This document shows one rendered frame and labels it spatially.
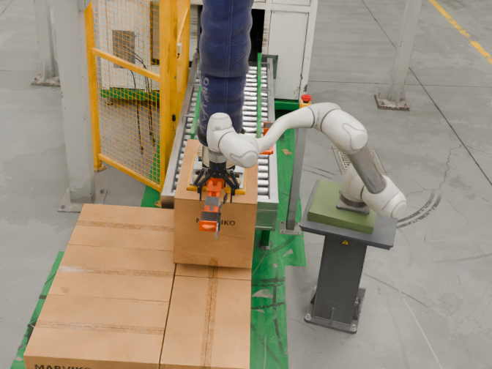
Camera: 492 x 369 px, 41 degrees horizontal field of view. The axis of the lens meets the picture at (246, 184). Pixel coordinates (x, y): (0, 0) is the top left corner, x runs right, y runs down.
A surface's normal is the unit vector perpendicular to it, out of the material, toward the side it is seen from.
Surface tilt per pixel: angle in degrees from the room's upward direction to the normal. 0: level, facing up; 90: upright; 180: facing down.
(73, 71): 90
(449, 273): 0
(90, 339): 0
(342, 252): 90
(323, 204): 2
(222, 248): 90
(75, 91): 90
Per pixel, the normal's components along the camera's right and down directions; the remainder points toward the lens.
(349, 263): -0.28, 0.50
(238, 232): -0.04, 0.53
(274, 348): 0.07, -0.84
